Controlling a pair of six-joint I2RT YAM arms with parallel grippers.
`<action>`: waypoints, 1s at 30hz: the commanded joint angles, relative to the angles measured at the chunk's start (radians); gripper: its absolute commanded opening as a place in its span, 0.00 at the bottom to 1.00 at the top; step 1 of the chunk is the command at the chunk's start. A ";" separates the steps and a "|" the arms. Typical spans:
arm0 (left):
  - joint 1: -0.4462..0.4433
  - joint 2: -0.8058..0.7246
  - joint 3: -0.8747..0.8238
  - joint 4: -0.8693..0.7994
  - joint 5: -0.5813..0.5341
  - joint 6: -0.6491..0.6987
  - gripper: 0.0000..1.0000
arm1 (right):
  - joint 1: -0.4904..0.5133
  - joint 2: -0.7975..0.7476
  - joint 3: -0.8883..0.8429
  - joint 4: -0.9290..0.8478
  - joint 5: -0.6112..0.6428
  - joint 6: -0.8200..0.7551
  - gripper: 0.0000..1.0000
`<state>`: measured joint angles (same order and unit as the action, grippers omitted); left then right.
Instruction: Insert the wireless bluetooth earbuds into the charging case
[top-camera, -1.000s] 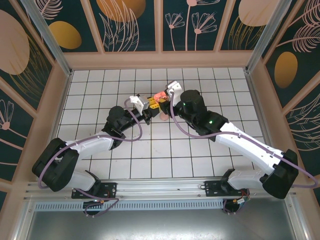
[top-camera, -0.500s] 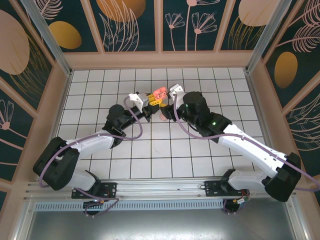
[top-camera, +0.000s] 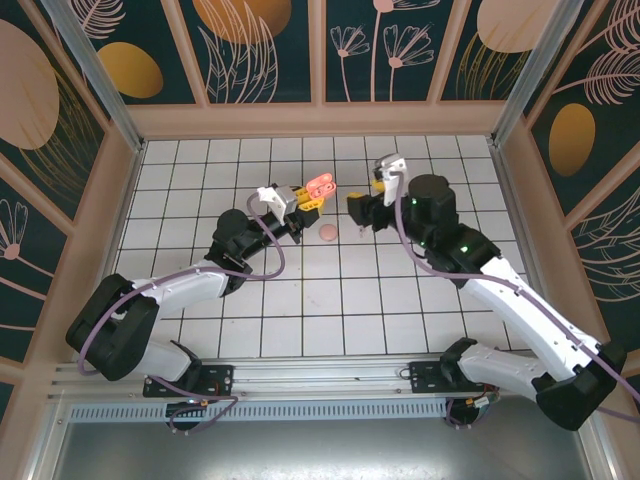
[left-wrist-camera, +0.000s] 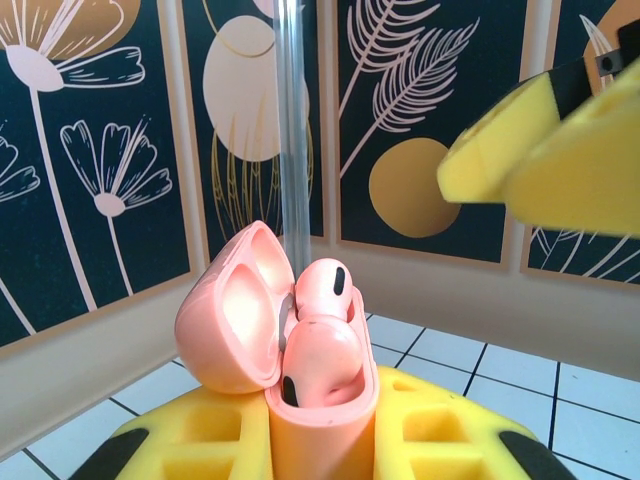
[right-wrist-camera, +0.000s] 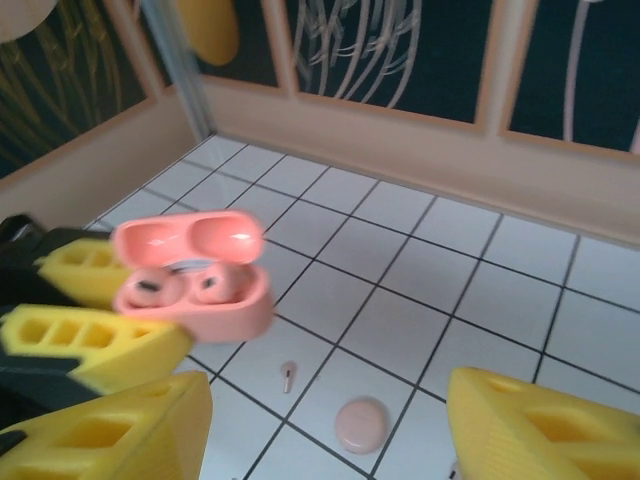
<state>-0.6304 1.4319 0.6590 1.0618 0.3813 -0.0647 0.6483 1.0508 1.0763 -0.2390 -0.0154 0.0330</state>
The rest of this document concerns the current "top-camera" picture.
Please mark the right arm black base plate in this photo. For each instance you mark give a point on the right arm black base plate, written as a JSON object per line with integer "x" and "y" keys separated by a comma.
{"x": 425, "y": 377}

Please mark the aluminium mounting rail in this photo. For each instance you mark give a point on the aluminium mounting rail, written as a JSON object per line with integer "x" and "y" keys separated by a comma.
{"x": 310, "y": 372}

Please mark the round pink case lid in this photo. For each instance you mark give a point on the round pink case lid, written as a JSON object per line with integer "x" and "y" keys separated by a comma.
{"x": 328, "y": 233}

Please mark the grey metal sheet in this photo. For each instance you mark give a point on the grey metal sheet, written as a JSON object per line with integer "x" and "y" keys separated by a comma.
{"x": 320, "y": 450}

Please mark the small green circuit board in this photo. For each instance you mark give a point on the small green circuit board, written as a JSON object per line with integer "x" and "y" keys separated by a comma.
{"x": 481, "y": 401}

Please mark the aluminium frame post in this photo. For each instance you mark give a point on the aluminium frame post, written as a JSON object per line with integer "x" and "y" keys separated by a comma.
{"x": 525, "y": 85}
{"x": 100, "y": 85}

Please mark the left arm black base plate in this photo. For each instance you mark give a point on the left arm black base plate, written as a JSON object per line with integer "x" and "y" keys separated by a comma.
{"x": 220, "y": 377}

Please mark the pink earbud charging case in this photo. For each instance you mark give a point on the pink earbud charging case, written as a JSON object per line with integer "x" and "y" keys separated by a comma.
{"x": 321, "y": 185}

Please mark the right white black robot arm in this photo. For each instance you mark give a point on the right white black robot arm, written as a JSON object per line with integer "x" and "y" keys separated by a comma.
{"x": 525, "y": 310}

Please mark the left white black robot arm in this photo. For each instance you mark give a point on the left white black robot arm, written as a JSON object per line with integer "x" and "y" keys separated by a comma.
{"x": 190, "y": 290}

